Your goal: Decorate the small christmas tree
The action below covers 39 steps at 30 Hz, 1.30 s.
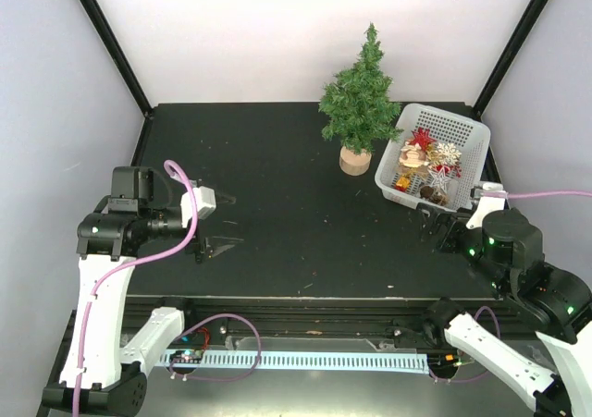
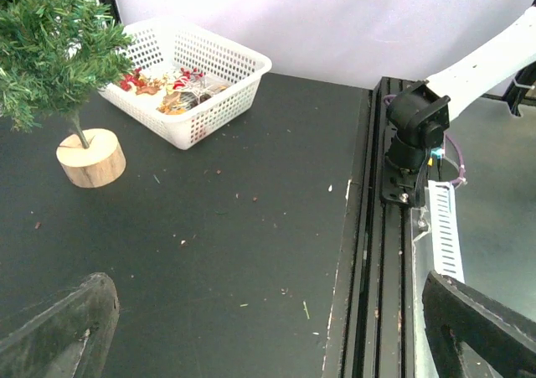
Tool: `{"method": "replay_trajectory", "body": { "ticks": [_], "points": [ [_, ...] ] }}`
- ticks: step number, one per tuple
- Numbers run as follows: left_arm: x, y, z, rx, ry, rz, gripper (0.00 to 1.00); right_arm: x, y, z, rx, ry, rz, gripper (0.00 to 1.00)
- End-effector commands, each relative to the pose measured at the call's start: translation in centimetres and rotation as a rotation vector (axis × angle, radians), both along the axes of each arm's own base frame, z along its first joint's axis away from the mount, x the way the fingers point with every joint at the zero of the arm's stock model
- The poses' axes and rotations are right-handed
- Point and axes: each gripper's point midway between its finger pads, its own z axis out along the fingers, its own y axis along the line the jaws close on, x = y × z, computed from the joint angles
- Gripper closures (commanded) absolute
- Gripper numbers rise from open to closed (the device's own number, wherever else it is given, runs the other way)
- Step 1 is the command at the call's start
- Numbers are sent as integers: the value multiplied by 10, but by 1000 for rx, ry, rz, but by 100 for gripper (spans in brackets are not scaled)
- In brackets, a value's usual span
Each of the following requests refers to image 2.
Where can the round wooden tree base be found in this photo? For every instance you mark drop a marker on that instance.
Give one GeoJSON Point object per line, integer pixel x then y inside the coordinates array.
{"type": "Point", "coordinates": [102, 163]}

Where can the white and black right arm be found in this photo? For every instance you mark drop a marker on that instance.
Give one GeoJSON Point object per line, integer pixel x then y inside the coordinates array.
{"type": "Point", "coordinates": [418, 116]}

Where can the black aluminium frame rail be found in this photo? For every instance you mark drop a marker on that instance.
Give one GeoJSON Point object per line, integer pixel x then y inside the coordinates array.
{"type": "Point", "coordinates": [370, 329]}

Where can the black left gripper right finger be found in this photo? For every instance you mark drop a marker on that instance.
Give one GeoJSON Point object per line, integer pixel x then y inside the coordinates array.
{"type": "Point", "coordinates": [456, 314]}

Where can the small green christmas tree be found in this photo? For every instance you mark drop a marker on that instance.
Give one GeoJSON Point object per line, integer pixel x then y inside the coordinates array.
{"type": "Point", "coordinates": [54, 54]}

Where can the red berry sprig ornament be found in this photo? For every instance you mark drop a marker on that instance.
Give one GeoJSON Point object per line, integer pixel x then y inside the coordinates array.
{"type": "Point", "coordinates": [131, 80]}

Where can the white slotted cable duct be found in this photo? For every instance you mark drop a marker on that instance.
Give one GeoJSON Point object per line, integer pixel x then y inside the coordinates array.
{"type": "Point", "coordinates": [443, 251]}

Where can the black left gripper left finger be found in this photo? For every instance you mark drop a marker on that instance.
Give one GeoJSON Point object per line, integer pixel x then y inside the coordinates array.
{"type": "Point", "coordinates": [66, 334]}

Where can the white perforated plastic basket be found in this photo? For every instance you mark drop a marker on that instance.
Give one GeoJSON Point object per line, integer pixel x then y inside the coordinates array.
{"type": "Point", "coordinates": [195, 80]}

